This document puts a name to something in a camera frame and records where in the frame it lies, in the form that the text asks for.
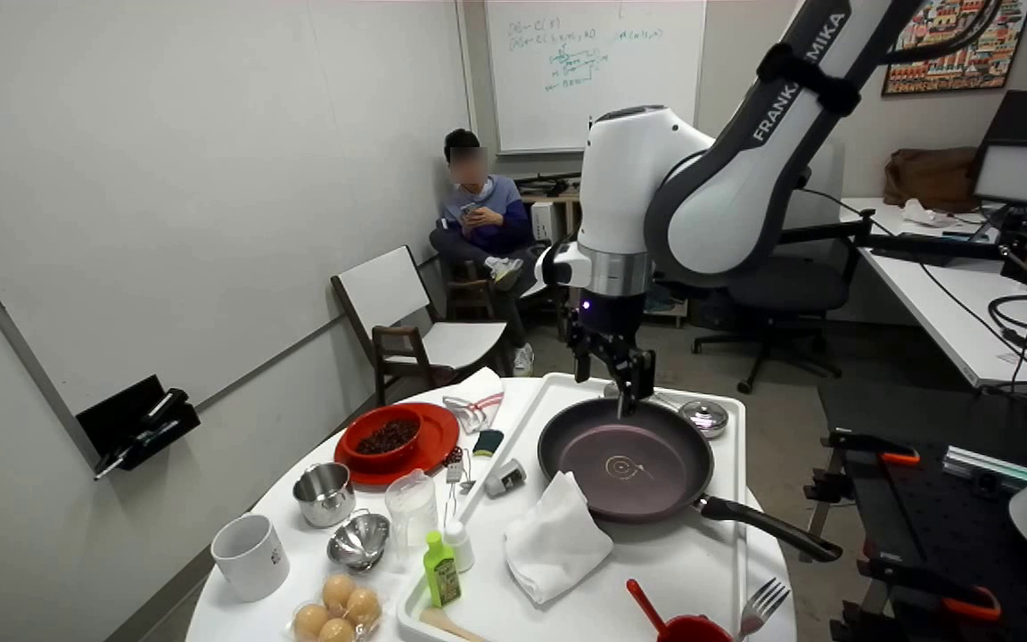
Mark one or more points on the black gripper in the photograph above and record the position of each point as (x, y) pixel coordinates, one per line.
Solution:
(606, 323)

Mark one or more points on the white cloth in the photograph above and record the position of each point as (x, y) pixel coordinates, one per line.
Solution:
(552, 547)

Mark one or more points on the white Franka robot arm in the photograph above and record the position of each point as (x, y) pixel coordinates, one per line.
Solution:
(705, 202)

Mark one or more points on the white packet red stripe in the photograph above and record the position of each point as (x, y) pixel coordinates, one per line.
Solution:
(475, 397)

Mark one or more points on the long white bar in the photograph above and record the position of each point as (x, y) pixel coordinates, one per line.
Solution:
(501, 459)

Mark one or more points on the small grey device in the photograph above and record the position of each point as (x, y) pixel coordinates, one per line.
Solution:
(504, 480)

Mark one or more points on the wooden shelf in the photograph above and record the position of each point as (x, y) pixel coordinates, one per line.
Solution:
(551, 202)

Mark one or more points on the red colander bowl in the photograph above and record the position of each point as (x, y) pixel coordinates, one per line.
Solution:
(443, 439)

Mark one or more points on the black office chair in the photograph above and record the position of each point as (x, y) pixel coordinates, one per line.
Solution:
(784, 296)

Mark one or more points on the wooden chair white seat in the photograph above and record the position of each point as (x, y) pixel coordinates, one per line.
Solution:
(418, 333)

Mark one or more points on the seated person blue sweater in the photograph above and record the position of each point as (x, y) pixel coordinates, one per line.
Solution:
(484, 215)

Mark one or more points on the dark beans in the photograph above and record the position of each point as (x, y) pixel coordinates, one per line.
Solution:
(391, 436)

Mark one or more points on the small white bottle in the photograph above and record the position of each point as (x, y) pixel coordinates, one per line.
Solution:
(461, 547)

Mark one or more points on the clear plastic cup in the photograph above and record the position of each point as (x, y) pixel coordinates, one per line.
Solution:
(412, 507)

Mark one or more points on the green squeeze bottle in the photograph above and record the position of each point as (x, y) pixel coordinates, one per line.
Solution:
(443, 575)

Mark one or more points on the red measuring cup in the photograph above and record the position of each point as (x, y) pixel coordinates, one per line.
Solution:
(694, 628)

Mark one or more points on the silver fork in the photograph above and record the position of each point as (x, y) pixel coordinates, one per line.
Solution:
(765, 605)

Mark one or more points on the shallow steel bowl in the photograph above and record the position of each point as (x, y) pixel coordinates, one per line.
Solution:
(358, 543)

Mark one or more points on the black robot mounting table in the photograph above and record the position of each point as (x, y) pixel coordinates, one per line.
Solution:
(894, 521)

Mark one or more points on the white desk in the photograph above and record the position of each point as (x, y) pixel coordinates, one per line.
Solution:
(954, 307)

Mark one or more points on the brown bag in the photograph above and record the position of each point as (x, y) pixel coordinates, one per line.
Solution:
(927, 179)

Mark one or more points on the teal metal bar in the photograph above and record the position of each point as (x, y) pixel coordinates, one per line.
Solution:
(989, 463)

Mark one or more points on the white mug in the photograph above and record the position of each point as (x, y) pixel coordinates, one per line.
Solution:
(251, 556)

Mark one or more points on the black marker tray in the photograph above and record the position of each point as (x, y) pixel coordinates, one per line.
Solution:
(133, 423)

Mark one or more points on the wall whiteboard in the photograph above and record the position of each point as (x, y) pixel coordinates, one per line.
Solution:
(596, 71)

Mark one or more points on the colourful wall poster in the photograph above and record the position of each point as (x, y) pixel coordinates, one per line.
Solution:
(963, 59)

